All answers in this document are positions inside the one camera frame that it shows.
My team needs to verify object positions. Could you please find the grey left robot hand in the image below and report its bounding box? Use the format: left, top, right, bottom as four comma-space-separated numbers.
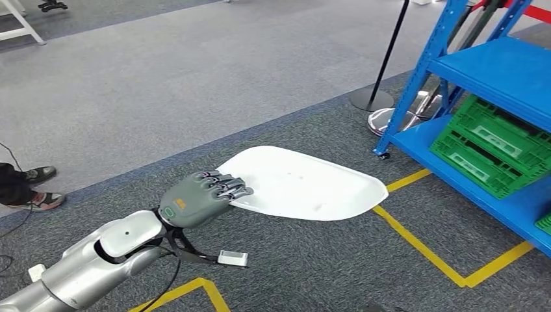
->
158, 170, 255, 229

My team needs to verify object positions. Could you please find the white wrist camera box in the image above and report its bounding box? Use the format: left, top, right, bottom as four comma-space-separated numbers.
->
217, 250, 250, 268

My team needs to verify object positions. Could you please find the blue metal shelf rack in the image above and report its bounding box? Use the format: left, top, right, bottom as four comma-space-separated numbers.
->
372, 0, 551, 259

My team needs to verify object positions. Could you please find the white curved plastic panel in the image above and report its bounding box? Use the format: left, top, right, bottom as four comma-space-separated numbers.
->
215, 145, 390, 222

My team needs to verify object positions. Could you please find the black stanchion pole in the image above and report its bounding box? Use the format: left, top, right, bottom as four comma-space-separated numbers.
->
348, 0, 411, 113

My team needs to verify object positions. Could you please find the yellow floor tape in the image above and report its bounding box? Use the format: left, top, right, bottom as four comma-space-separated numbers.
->
372, 168, 535, 289
127, 278, 231, 312

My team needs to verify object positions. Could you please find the white frame table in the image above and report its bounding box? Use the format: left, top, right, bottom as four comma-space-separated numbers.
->
0, 0, 46, 46

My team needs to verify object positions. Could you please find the red barrier belt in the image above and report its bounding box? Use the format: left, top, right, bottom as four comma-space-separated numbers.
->
471, 0, 551, 25

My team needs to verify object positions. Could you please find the black camera bracket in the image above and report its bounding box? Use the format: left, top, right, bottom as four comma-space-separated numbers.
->
163, 228, 222, 265

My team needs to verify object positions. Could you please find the black office chair base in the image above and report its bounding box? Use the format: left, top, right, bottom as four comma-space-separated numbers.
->
38, 0, 69, 13

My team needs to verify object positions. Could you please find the white power adapter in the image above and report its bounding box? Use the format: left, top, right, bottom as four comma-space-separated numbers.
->
27, 263, 46, 283

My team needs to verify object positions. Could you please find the person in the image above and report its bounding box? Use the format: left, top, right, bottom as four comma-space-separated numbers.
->
0, 162, 66, 212

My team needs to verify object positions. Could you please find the green plastic crate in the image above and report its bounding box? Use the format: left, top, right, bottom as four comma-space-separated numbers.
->
429, 129, 548, 200
535, 214, 551, 237
447, 94, 551, 177

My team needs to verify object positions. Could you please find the chrome stanchion post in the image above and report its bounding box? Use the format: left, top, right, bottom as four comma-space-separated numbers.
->
409, 0, 504, 120
366, 4, 474, 138

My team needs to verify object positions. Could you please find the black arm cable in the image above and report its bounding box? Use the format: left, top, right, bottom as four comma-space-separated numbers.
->
137, 247, 182, 312

